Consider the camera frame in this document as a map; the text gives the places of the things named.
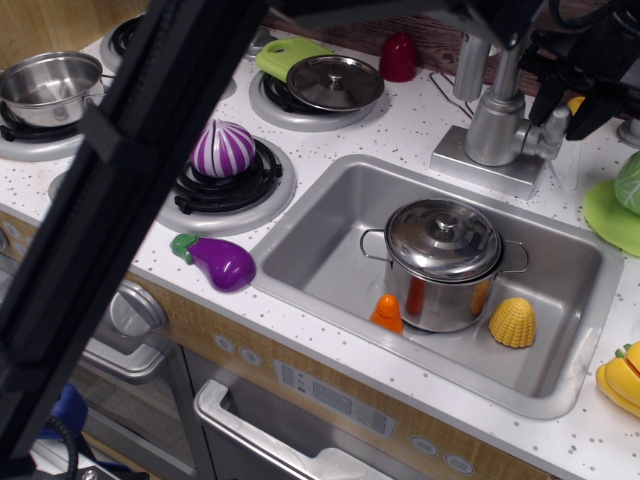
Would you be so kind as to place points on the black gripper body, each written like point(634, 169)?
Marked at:
point(602, 59)

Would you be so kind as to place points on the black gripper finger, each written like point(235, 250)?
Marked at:
point(552, 88)
point(596, 110)

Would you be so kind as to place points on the silver faucet lever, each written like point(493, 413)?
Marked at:
point(555, 127)

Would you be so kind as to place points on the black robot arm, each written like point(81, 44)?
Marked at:
point(101, 222)

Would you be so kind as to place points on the yellow toy piece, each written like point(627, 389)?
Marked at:
point(574, 104)

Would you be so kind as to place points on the green toy cabbage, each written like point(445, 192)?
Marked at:
point(626, 184)

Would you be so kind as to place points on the silver toy faucet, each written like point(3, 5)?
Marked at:
point(500, 150)

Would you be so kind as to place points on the green toy plate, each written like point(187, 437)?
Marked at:
point(609, 219)

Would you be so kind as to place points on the red toy cup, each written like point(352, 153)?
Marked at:
point(398, 58)

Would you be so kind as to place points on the steel pot lid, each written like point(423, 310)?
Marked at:
point(444, 240)

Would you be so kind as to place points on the loose steel lid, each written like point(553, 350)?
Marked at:
point(335, 83)

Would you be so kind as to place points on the yellow toy corn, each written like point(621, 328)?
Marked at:
point(513, 323)

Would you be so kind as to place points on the yellow toy banana slices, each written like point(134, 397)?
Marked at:
point(618, 379)

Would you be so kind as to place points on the silver sink basin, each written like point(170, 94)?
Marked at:
point(499, 300)

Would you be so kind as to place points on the green toy cutting board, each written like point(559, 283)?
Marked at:
point(278, 56)

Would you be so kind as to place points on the orange toy carrot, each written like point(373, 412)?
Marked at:
point(386, 314)

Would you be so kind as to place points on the back right stove burner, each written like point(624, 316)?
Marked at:
point(270, 100)

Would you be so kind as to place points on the grey back stove knob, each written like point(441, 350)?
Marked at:
point(261, 38)

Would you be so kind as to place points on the grey stove knob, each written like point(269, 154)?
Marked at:
point(229, 90)
point(261, 38)

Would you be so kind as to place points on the purple striped toy onion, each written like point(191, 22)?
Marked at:
point(223, 149)

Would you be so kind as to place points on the front stove burner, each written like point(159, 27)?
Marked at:
point(229, 206)

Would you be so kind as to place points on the purple toy eggplant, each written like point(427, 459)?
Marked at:
point(228, 266)

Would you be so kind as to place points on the silver oven knob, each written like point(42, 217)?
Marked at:
point(134, 312)

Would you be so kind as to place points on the small steel pan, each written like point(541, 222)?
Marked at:
point(52, 89)

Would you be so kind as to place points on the blue object below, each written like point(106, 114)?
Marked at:
point(70, 410)

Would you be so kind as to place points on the steel pot with handles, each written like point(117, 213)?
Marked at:
point(439, 307)

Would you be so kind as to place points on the silver dishwasher handle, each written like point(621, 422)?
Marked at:
point(330, 463)

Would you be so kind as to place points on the silver oven handle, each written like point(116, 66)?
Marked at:
point(134, 360)

